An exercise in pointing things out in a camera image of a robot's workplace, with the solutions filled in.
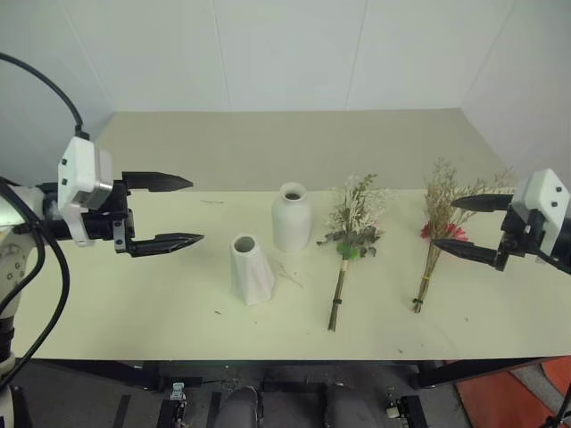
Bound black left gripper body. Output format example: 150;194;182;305
80;178;137;256

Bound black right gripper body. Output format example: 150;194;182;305
494;202;549;272

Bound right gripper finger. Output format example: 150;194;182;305
451;193;517;213
432;238;500;269

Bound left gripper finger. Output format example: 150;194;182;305
121;169;194;194
128;233;206;259

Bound white twisted ceramic vase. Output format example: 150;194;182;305
228;233;278;307

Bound white bottle-shaped ceramic vase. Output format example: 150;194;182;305
271;180;314;254

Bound dried beige bouquet red flower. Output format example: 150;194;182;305
409;157;519;316

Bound green and white flower bouquet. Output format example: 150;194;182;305
316;172;399;333

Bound loose thin dried twigs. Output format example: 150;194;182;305
275;261;307;290

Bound orange red floor mat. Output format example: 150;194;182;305
453;355;571;428

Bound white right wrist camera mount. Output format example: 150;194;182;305
509;168;571;234

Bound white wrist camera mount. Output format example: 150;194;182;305
509;168;571;234
56;136;113;247

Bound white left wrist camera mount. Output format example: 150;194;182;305
56;136;113;247

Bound black metal table frame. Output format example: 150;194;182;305
30;345;571;392

